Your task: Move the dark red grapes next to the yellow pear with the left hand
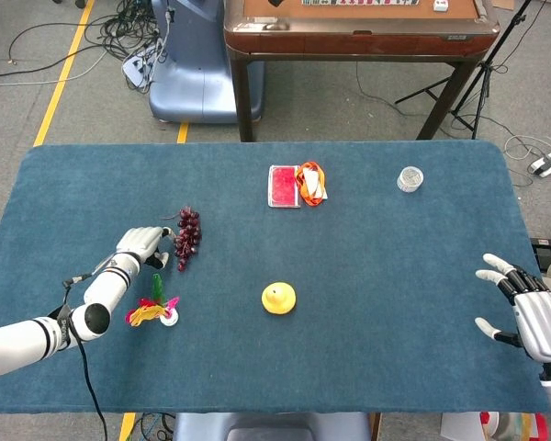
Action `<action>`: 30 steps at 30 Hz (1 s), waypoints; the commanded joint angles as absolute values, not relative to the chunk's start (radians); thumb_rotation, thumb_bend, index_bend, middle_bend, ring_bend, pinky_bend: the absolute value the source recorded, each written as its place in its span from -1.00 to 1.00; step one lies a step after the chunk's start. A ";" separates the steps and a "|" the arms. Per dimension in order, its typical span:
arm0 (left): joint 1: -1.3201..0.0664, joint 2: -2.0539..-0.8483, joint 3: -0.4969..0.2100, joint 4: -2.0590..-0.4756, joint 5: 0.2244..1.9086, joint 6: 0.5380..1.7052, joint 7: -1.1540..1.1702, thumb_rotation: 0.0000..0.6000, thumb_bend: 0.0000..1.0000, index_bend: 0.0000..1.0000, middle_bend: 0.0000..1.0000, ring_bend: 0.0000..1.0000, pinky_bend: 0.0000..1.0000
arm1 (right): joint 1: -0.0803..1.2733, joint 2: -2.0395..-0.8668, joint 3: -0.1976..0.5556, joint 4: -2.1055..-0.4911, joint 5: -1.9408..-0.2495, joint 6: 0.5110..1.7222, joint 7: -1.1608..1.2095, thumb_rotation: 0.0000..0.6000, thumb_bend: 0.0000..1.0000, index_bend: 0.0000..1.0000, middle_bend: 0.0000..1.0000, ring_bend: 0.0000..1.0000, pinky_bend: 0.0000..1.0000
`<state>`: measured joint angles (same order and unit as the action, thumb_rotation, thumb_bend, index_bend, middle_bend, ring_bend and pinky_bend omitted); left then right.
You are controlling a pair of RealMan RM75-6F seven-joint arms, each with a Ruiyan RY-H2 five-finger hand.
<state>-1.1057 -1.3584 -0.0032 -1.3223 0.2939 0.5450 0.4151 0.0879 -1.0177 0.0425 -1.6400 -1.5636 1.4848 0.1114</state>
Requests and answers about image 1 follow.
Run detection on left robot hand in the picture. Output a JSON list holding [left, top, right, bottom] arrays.
[[115, 225, 178, 271]]

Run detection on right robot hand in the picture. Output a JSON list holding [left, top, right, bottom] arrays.
[[474, 253, 551, 367]]

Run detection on red grape bunch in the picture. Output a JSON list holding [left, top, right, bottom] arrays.
[[163, 206, 203, 273]]

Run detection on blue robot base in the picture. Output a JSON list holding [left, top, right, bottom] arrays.
[[148, 0, 265, 124]]

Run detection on colourful feather shuttlecock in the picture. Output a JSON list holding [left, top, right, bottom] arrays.
[[125, 273, 182, 328]]

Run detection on yellow pear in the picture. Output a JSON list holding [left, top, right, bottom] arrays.
[[261, 281, 298, 316]]

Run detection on red and white bag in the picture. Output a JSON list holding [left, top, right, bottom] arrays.
[[479, 411, 550, 441]]

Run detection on white power strip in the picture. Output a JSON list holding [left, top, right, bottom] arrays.
[[527, 145, 551, 178]]

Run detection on grey power strip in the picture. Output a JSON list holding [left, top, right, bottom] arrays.
[[121, 43, 160, 88]]

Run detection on orange patterned ribbon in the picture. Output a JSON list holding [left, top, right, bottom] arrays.
[[295, 161, 330, 207]]

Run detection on small white round container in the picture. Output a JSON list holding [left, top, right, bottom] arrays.
[[396, 165, 425, 195]]

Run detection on grey robot torso base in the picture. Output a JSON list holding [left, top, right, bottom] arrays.
[[172, 412, 373, 441]]

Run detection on black tripod stand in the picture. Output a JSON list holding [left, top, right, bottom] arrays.
[[394, 0, 534, 141]]

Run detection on brown mahjong table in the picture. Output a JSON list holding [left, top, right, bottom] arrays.
[[223, 0, 501, 142]]

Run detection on face-up mahjong tile row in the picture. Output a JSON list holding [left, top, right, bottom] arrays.
[[301, 0, 420, 7]]

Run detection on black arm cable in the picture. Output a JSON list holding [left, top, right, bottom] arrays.
[[62, 274, 109, 441]]

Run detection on tangled black floor cables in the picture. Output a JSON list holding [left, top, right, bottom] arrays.
[[82, 0, 171, 61]]

